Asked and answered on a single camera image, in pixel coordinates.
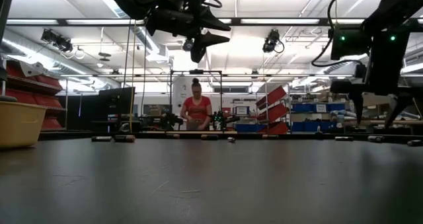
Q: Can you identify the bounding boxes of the grey material roll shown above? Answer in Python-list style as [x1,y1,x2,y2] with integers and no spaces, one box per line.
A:
[330,109,364,121]
[379,110,422,121]

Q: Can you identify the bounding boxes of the black computer monitor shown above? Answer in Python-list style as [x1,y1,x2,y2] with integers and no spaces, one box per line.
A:
[98,87,135,123]

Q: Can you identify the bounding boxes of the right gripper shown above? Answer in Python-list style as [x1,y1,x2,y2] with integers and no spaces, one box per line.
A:
[352,32,423,129]

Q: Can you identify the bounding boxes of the wooden workbench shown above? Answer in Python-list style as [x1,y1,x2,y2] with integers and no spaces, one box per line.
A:
[343,119,423,126]

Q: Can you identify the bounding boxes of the slanted red bin rack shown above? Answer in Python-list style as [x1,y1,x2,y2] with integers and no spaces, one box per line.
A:
[256,85,290,135]

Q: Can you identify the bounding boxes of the red bin shelving unit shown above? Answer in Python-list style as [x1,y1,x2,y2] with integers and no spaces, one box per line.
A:
[0,59,67,131]

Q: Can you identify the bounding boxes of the person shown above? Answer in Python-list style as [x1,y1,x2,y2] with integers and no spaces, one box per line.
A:
[180,77,213,131]

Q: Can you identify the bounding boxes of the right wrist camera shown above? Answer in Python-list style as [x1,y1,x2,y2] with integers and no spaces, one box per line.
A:
[330,80,353,94]

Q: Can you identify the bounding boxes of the single blue bin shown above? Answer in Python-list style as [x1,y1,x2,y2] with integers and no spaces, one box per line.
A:
[235,123,265,133]

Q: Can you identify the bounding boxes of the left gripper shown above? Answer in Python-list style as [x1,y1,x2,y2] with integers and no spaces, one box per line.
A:
[147,5,231,63]

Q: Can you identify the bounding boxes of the yellow plastic bin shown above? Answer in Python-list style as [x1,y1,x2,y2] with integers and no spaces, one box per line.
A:
[0,101,48,149]

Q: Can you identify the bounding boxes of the black hanging camera with cable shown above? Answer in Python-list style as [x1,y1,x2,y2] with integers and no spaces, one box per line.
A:
[262,28,286,54]

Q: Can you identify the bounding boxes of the white round pillar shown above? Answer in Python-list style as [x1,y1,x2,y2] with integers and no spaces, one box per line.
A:
[171,75,198,122]

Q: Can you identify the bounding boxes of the blue bins with white label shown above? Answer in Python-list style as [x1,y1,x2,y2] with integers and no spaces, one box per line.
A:
[290,102,346,114]

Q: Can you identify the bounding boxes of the long row of blue bins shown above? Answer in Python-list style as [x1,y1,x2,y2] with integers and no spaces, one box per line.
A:
[290,120,338,133]

